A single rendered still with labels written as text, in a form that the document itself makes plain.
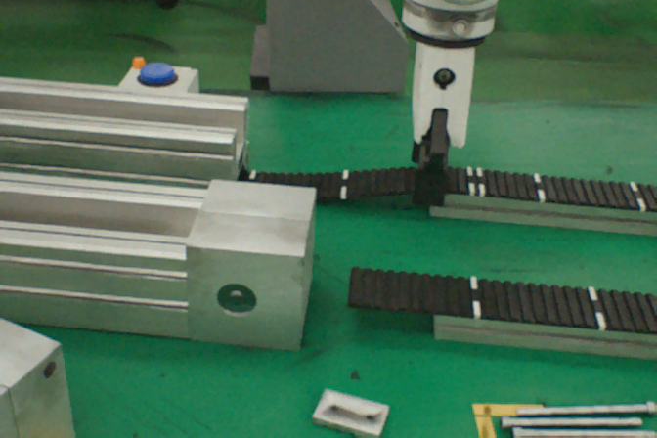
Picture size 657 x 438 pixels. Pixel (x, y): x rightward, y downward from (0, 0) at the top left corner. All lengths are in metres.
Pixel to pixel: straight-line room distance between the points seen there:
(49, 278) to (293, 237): 0.19
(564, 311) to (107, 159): 0.45
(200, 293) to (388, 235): 0.24
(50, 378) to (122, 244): 0.14
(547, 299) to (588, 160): 0.34
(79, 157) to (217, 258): 0.26
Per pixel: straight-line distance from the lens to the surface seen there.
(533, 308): 0.70
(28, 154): 0.86
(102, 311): 0.69
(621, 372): 0.72
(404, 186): 0.84
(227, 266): 0.63
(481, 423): 0.64
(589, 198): 0.86
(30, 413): 0.56
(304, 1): 1.05
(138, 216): 0.71
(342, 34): 1.07
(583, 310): 0.71
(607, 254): 0.85
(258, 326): 0.66
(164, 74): 0.96
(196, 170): 0.81
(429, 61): 0.75
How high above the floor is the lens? 1.23
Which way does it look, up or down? 31 degrees down
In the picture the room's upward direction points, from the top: 4 degrees clockwise
